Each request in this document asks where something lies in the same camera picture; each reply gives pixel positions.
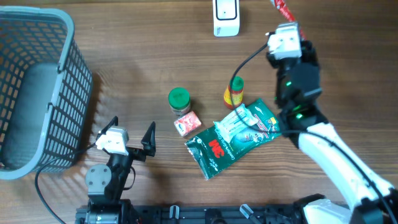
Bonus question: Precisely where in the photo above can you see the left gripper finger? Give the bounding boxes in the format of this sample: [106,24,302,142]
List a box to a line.
[96,116,119,140]
[141,121,156,152]

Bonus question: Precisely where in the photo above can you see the white barcode scanner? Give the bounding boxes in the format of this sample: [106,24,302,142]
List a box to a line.
[213,0,240,37]

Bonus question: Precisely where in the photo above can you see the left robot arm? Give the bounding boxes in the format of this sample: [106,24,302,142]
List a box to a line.
[75,116,156,224]

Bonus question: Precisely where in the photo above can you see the red stick sachet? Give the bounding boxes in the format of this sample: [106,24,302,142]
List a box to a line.
[270,0,299,23]

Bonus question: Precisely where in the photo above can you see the teal wet wipes pack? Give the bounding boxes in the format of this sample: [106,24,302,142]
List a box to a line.
[214,104,259,143]

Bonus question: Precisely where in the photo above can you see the red sauce bottle green cap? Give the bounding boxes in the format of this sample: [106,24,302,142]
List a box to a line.
[223,76,244,110]

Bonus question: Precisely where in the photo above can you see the grey plastic shopping basket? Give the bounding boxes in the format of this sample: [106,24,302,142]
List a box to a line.
[1,6,93,180]

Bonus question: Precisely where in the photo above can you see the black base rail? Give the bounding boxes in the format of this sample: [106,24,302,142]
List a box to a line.
[75,198,352,224]

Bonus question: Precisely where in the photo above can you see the right black camera cable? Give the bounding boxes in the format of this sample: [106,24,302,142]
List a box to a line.
[229,30,398,224]

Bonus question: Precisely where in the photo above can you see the left black camera cable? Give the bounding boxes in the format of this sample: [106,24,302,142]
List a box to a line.
[34,142,98,224]

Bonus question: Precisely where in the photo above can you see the green lid jar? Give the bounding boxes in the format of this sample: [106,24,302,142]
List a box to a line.
[168,87,191,116]

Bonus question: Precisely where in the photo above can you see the black camera cable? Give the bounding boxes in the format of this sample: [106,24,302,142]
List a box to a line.
[34,142,98,224]
[229,30,398,224]

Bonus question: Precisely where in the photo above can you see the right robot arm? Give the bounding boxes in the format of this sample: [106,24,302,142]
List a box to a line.
[266,37,397,223]

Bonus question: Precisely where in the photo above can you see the green 3M gloves package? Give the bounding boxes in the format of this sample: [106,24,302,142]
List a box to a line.
[185,99,280,179]

